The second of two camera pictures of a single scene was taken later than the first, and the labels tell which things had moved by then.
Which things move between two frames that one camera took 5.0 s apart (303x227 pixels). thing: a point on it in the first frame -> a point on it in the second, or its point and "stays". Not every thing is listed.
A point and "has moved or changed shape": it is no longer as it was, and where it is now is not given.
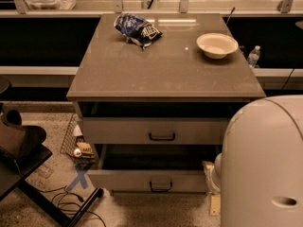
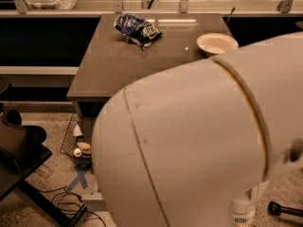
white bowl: (216, 44) stays
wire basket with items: (74, 145) stays
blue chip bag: (136, 29) stays
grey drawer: (151, 168) has moved or changed shape
